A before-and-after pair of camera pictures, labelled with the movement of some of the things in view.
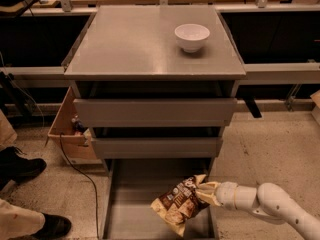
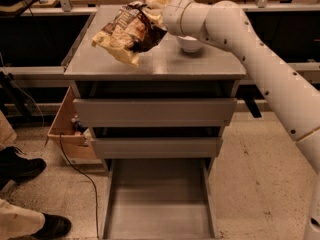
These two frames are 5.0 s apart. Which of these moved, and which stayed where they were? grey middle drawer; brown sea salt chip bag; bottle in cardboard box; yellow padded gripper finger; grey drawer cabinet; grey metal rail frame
Moved: yellow padded gripper finger; brown sea salt chip bag
Stayed: bottle in cardboard box; grey metal rail frame; grey middle drawer; grey drawer cabinet
